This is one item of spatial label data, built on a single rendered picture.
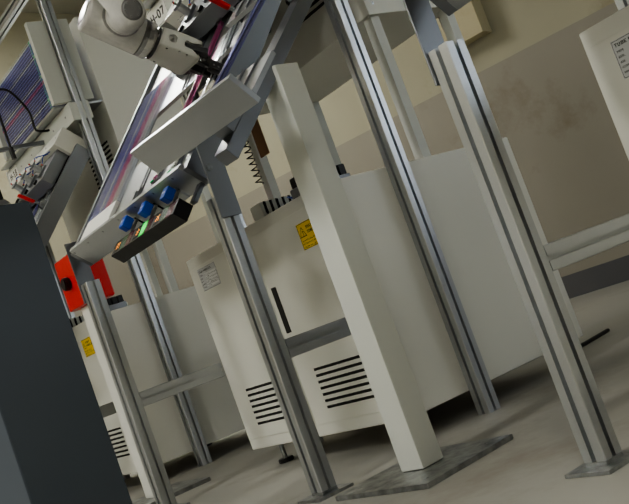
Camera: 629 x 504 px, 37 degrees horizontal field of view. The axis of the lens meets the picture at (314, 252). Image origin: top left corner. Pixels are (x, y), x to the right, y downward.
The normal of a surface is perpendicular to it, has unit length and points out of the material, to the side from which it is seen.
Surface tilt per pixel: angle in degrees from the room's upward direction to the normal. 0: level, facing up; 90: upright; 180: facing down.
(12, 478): 90
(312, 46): 90
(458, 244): 90
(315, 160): 90
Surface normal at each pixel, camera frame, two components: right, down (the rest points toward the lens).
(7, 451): -0.61, 0.16
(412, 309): 0.55, -0.26
